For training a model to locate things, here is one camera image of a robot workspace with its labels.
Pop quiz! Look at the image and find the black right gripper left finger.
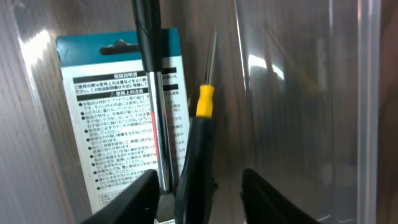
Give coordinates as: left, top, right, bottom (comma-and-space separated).
83, 169, 160, 224

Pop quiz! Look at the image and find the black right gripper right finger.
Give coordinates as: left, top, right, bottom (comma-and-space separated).
241, 169, 319, 224

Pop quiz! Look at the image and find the black yellow screwdriver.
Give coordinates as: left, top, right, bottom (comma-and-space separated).
174, 29, 218, 224

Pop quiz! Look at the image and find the clear plastic container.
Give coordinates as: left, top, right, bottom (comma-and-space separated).
1, 1, 397, 223

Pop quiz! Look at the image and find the blue white cardboard box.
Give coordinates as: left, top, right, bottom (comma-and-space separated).
55, 27, 191, 215

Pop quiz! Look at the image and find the small black-handled hammer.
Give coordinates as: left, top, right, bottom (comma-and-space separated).
130, 0, 180, 223

